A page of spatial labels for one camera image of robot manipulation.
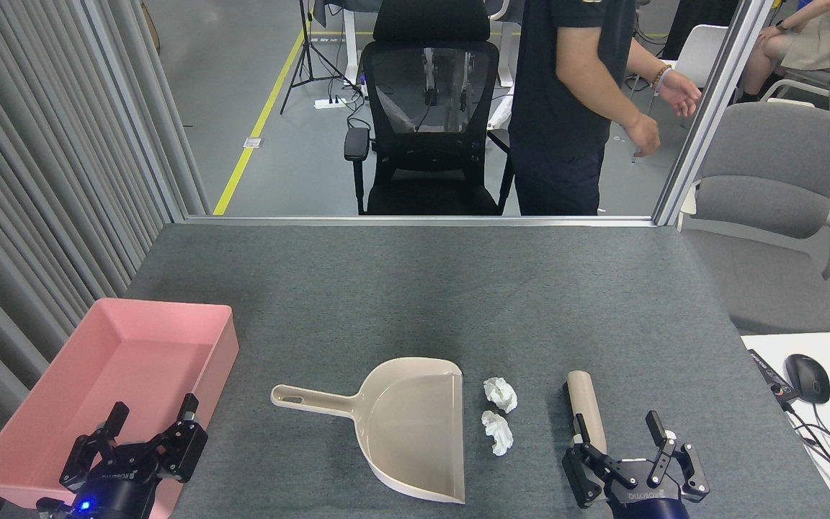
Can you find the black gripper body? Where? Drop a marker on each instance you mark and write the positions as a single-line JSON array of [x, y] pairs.
[[116, 494], [649, 502]]

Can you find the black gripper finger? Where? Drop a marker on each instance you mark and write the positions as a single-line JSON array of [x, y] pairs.
[[91, 454], [186, 447], [689, 472], [584, 476]]

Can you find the beige hand brush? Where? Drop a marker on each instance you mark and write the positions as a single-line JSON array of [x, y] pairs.
[[588, 404]]

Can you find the white paper ball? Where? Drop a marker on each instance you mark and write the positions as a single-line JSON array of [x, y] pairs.
[[500, 393], [499, 432]]

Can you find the beige plastic dustpan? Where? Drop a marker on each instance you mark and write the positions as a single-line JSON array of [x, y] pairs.
[[408, 432]]

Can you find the pink plastic bin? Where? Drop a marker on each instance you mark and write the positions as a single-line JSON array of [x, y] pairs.
[[112, 389]]

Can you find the small black device box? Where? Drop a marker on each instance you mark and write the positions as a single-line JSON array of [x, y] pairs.
[[772, 375]]

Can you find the black computer mouse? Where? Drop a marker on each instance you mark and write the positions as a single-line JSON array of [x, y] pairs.
[[808, 378]]

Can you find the grey pleated curtain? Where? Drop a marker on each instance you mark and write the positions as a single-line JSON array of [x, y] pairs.
[[40, 158]]

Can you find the grey padded armchair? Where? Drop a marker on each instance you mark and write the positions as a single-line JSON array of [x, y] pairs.
[[775, 173]]

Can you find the floor socket plate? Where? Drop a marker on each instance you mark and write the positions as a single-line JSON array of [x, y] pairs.
[[253, 143]]

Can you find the white power strip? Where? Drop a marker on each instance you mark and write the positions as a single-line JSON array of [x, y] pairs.
[[330, 103]]

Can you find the black mesh office chair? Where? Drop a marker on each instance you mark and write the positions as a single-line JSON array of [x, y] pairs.
[[429, 108]]

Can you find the black tripod stand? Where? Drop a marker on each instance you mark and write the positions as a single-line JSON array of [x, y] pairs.
[[307, 58]]

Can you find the white plastic chair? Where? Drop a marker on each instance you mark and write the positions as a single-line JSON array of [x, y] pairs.
[[703, 50]]

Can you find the white standing desk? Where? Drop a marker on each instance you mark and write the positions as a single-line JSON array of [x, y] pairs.
[[350, 43]]

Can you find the seated person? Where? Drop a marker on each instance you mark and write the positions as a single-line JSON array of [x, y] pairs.
[[811, 40]]

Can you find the silver table edge rail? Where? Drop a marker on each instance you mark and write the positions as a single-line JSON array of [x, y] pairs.
[[422, 220]]

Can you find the silver aluminium post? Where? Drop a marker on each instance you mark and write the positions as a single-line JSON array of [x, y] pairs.
[[710, 108]]

